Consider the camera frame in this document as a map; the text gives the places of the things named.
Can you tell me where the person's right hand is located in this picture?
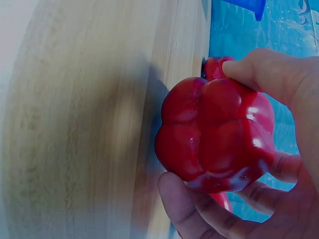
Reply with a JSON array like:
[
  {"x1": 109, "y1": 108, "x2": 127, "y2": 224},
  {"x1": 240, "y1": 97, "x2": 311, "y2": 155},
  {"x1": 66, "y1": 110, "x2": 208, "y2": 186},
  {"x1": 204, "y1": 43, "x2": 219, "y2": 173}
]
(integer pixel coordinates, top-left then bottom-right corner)
[{"x1": 158, "y1": 48, "x2": 319, "y2": 239}]

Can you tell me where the red bell pepper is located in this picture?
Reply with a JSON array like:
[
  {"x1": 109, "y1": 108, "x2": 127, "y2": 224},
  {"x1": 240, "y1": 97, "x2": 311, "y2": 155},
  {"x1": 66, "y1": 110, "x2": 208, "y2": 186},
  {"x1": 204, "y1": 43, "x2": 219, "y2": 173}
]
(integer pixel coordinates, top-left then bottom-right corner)
[{"x1": 154, "y1": 76, "x2": 276, "y2": 194}]

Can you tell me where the blue plastic object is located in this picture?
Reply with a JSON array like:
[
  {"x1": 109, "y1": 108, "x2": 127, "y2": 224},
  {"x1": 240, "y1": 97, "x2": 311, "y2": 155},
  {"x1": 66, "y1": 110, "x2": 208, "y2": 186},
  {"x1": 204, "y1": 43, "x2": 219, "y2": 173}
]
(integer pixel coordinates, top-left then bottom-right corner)
[{"x1": 221, "y1": 0, "x2": 266, "y2": 22}]

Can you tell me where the wooden cutting board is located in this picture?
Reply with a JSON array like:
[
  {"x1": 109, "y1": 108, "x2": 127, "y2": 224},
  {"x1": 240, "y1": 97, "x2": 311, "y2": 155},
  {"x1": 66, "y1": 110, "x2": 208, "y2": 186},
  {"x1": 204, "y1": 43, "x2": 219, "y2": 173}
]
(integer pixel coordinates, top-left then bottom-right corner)
[{"x1": 0, "y1": 0, "x2": 212, "y2": 239}]

